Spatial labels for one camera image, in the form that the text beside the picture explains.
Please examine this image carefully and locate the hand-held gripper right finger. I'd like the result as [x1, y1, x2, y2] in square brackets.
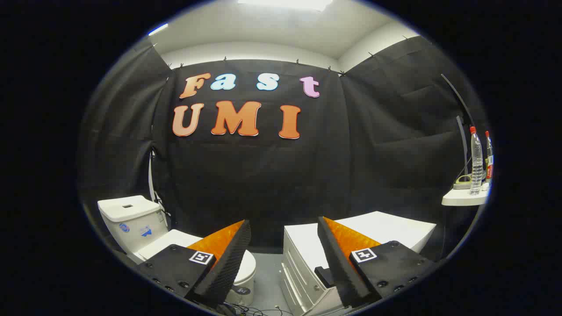
[314, 216, 440, 309]

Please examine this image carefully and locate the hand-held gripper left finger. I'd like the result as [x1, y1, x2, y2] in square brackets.
[136, 219, 252, 309]

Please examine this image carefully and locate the white toilet lid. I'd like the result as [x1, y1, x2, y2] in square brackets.
[138, 229, 257, 287]

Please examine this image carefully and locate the white toilet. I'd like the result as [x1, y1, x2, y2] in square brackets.
[97, 195, 257, 307]

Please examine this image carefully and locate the white drawer cabinet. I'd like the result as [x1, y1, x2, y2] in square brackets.
[281, 211, 438, 316]

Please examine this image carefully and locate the black backdrop cloth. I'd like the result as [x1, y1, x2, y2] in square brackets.
[78, 36, 488, 264]

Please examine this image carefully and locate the clear red-capped water bottle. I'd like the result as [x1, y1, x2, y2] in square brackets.
[468, 126, 484, 196]

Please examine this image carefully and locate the curved grey rod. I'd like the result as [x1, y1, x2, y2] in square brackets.
[441, 73, 476, 177]

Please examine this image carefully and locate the red-labelled bottle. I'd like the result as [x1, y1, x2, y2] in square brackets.
[484, 130, 494, 183]

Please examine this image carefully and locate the ceiling light panel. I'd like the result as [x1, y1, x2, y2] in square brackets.
[237, 0, 334, 12]

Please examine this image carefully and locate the thin black hose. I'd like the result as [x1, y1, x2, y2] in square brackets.
[150, 148, 173, 218]

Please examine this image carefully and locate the white wall shelf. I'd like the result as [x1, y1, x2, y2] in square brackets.
[441, 183, 490, 207]

